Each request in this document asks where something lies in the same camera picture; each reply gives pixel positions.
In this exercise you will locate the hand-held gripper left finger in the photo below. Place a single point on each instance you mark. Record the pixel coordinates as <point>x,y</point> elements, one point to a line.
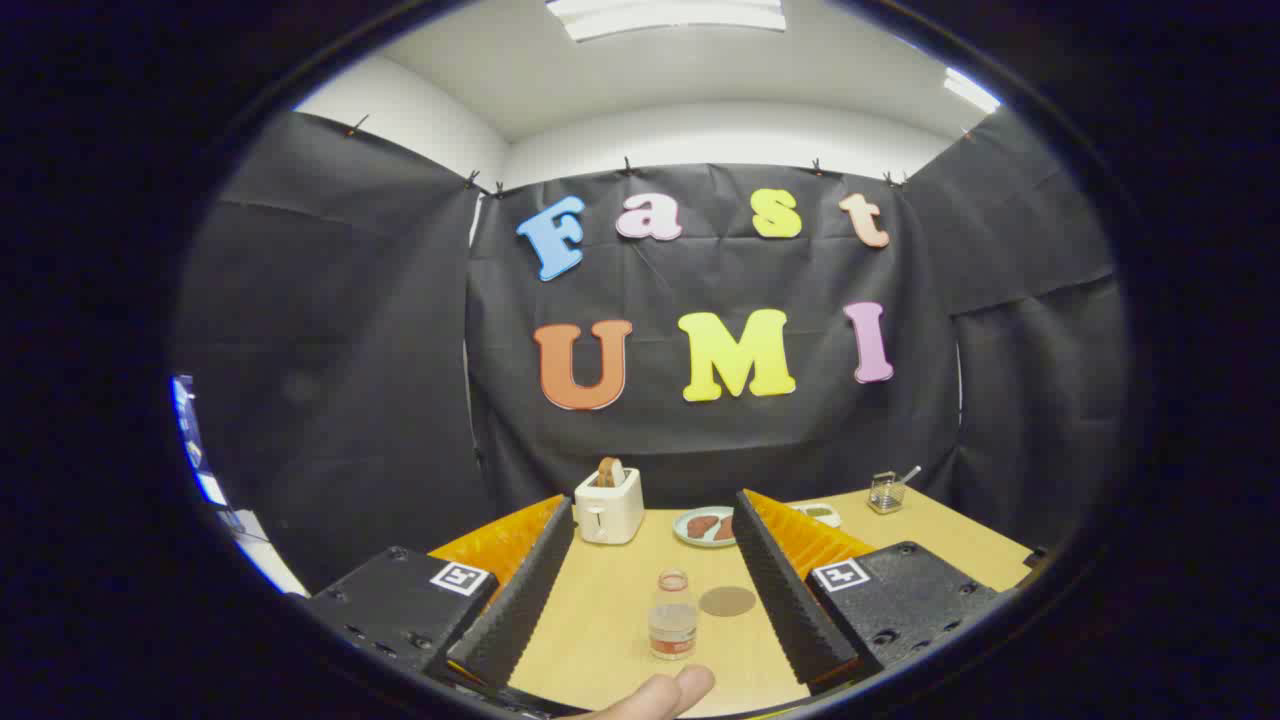
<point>520,600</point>

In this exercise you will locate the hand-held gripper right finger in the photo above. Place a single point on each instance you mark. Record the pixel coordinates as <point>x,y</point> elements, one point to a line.
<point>785,600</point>

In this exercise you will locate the brown round coaster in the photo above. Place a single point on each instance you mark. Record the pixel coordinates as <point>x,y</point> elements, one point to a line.
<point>727,601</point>

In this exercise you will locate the clear plastic juice bottle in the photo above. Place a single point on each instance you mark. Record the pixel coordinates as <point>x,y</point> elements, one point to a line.
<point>672,630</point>

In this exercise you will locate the brown meat slice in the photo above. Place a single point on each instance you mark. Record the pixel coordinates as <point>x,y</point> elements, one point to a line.
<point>725,530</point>
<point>701,526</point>

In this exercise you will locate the white divided snack dish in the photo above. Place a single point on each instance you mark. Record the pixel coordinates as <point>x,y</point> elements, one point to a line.
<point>822,514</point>

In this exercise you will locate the wooden table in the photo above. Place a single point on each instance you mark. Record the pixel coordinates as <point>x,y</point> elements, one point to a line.
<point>620,620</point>

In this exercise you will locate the pale green plate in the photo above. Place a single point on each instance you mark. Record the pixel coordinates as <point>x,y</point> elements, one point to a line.
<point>700,542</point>

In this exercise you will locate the white toaster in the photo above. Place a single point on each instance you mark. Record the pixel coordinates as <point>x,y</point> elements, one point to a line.
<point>610,515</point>

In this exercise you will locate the brown bread slice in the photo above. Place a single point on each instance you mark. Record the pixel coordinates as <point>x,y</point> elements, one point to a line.
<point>610,472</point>

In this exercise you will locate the metal spoon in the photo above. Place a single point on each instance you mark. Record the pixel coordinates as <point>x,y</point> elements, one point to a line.
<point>910,473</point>

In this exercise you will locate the small ceiling light panel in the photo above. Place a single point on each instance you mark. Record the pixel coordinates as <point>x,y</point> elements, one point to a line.
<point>970,90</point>

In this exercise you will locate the large ceiling light panel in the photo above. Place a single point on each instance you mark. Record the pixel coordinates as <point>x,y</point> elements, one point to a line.
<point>665,15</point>

